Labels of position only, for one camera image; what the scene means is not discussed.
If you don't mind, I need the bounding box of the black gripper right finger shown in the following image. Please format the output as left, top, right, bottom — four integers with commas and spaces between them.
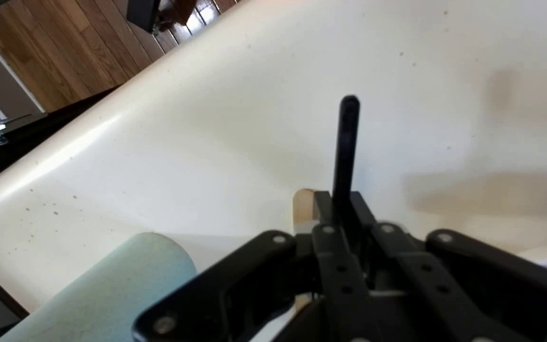
352, 190, 547, 342

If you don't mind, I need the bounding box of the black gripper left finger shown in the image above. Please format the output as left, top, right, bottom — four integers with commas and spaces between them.
132, 188, 367, 342

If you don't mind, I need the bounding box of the small beige wooden block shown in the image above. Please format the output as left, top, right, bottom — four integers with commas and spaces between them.
291, 186, 318, 237

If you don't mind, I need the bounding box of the teal plastic cup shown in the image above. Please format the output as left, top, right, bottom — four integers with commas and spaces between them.
0, 230, 200, 342

